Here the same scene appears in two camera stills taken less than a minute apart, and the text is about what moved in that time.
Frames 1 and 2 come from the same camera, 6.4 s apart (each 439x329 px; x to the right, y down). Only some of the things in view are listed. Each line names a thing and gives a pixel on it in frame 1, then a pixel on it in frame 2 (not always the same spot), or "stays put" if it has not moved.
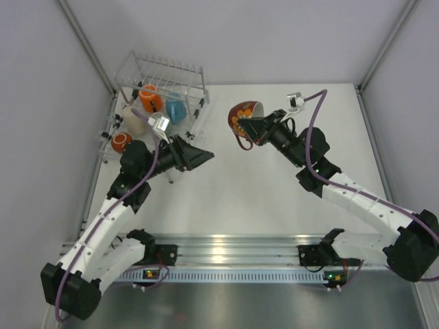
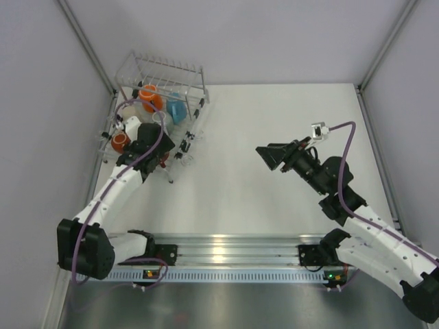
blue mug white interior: [176, 109] stays put
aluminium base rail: [237, 250] stays put
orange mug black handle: [151, 99] stays put
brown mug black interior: [119, 140] stays put
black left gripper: [179, 155] → [159, 153]
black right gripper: [268, 127] → [290, 156]
